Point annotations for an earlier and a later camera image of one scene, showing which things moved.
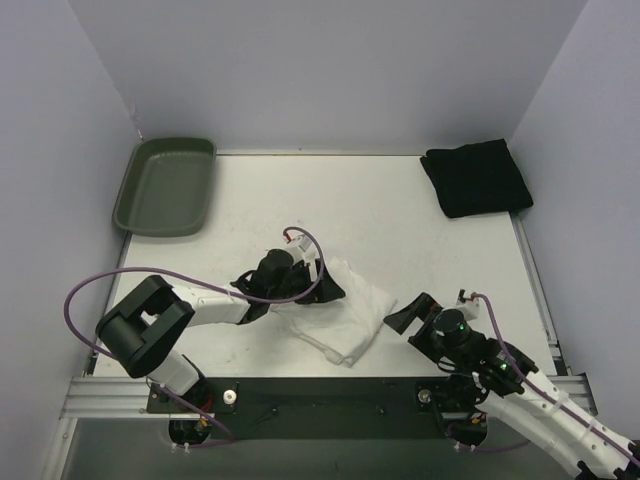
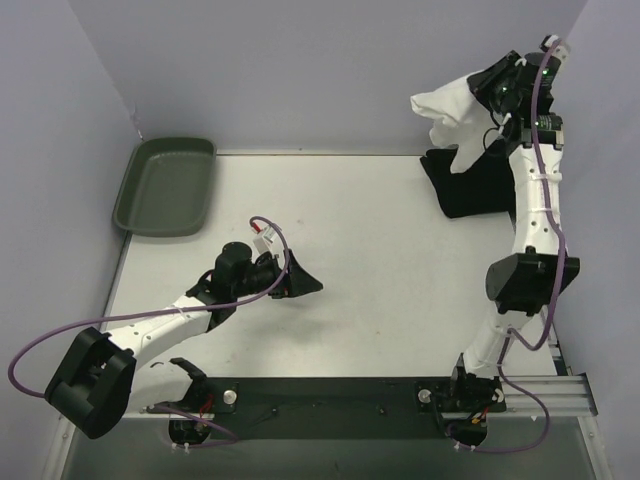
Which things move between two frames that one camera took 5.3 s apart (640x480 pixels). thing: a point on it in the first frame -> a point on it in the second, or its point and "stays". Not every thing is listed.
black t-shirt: x=476 y=179 stays
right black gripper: x=420 y=319 -> x=486 y=83
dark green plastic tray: x=167 y=188 stays
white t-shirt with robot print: x=341 y=328 -> x=466 y=121
